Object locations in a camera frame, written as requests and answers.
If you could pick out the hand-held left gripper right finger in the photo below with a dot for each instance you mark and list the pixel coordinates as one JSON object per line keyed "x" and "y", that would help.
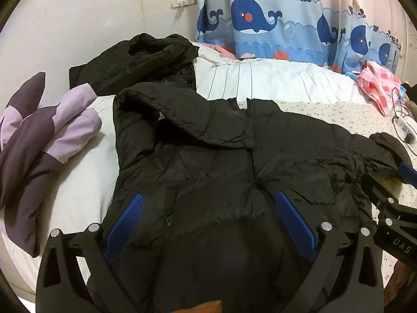
{"x": 296, "y": 228}

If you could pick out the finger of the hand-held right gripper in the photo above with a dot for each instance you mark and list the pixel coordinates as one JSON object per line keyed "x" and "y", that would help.
{"x": 408, "y": 171}
{"x": 379, "y": 195}

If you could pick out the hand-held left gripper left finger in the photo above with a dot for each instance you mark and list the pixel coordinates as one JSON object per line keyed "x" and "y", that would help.
{"x": 125, "y": 226}

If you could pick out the black hooded puffer jacket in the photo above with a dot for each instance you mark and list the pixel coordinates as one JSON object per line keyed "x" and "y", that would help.
{"x": 211, "y": 169}

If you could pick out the white electronic device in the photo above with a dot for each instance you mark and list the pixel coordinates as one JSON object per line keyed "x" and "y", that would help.
{"x": 405, "y": 130}

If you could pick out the pink checked cloth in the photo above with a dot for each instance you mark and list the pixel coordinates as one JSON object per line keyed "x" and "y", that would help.
{"x": 378, "y": 83}

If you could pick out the purple and lilac jacket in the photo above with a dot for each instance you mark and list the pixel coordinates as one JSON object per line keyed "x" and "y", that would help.
{"x": 32, "y": 143}

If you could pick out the crumpled black jacket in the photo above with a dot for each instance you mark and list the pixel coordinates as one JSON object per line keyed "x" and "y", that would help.
{"x": 130, "y": 62}

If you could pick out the whale print curtain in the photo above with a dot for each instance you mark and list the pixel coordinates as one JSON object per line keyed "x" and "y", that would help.
{"x": 254, "y": 16}

